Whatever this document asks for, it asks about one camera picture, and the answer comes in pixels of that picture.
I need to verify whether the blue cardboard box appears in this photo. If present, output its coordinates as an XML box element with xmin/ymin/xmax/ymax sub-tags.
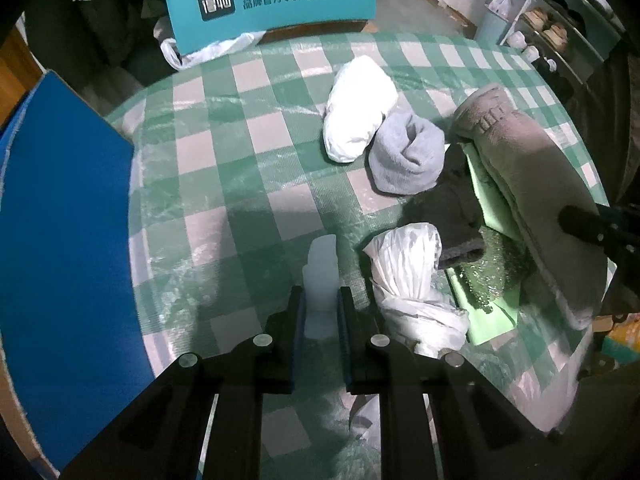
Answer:
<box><xmin>1</xmin><ymin>73</ymin><xmax>154</xmax><ymax>469</ymax></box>

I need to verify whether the teal printed box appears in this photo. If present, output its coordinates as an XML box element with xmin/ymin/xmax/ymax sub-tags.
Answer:
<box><xmin>164</xmin><ymin>0</ymin><xmax>378</xmax><ymax>57</ymax></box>

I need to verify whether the green scouring pad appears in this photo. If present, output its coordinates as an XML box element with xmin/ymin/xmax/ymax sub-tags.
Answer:
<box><xmin>456</xmin><ymin>226</ymin><xmax>530</xmax><ymax>313</ymax></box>

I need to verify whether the white shoe rack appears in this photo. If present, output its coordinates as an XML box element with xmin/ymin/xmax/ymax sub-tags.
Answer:
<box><xmin>500</xmin><ymin>0</ymin><xmax>625</xmax><ymax>98</ymax></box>

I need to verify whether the dark grey sock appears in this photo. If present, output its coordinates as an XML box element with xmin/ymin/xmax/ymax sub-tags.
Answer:
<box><xmin>404</xmin><ymin>144</ymin><xmax>486</xmax><ymax>269</ymax></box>

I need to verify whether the white rolled sock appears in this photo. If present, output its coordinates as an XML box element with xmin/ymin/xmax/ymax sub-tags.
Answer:
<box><xmin>322</xmin><ymin>55</ymin><xmax>399</xmax><ymax>164</ymax></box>

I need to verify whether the light green cloth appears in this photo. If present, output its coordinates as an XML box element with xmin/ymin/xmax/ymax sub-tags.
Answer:
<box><xmin>446</xmin><ymin>143</ymin><xmax>533</xmax><ymax>346</ymax></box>

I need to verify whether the white knotted plastic bag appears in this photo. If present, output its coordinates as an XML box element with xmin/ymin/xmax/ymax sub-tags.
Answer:
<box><xmin>363</xmin><ymin>222</ymin><xmax>469</xmax><ymax>359</ymax></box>

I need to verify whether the grey rolled sock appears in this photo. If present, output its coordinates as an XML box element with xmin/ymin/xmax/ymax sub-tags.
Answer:
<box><xmin>368</xmin><ymin>110</ymin><xmax>446</xmax><ymax>196</ymax></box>

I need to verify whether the dark hanging jacket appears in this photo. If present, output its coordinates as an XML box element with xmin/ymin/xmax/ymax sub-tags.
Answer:
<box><xmin>25</xmin><ymin>0</ymin><xmax>172</xmax><ymax>91</ymax></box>

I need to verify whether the beige grey towel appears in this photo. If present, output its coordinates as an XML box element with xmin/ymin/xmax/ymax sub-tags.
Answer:
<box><xmin>451</xmin><ymin>84</ymin><xmax>608</xmax><ymax>330</ymax></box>

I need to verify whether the green checkered tablecloth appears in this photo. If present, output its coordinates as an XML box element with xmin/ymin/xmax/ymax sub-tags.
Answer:
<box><xmin>105</xmin><ymin>32</ymin><xmax>612</xmax><ymax>480</ymax></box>

